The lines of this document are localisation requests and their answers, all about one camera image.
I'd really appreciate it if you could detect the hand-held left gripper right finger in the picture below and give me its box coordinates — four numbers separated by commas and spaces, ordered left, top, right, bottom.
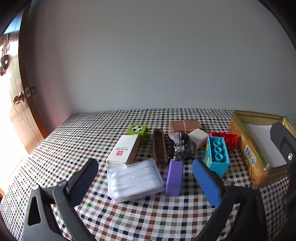
192, 159, 270, 241

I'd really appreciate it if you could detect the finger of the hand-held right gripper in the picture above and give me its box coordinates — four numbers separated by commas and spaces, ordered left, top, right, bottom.
270, 122, 296, 166

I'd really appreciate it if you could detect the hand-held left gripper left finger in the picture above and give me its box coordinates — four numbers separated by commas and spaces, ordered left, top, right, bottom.
22, 158, 100, 241

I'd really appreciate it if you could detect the blue building brick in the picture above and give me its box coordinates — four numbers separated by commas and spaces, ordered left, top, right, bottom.
203, 136, 230, 178

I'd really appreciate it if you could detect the purple block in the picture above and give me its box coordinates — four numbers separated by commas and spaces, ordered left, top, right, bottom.
165, 161, 184, 196

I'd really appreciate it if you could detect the gold tin box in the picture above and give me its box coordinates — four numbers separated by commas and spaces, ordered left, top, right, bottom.
229, 110, 296, 187

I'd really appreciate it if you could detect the red building brick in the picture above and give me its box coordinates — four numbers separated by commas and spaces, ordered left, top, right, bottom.
209, 132, 238, 149

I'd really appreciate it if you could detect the clear plastic case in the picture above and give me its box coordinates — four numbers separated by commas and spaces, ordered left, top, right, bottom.
107, 159, 164, 203

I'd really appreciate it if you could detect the white box with red label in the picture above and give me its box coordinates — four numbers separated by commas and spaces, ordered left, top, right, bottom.
106, 134, 141, 169

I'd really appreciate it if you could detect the brown wooden comb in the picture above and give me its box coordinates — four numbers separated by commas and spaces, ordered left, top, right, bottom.
152, 128, 168, 164

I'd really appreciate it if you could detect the green soccer ball block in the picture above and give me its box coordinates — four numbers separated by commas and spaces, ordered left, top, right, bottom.
127, 124, 148, 142

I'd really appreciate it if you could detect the checkered tablecloth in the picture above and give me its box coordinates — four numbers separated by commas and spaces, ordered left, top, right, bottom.
0, 108, 296, 241

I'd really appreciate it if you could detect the cream rectangular block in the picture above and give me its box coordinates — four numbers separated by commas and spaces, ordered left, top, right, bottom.
188, 129, 209, 150

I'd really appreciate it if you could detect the wooden door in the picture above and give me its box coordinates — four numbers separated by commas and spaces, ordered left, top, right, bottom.
0, 7, 48, 200

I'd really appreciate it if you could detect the brass door knob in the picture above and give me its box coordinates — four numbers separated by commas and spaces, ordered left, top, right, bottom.
13, 91, 25, 105

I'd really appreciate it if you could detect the dark door ornament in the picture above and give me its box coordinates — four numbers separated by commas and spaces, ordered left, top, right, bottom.
0, 35, 12, 76

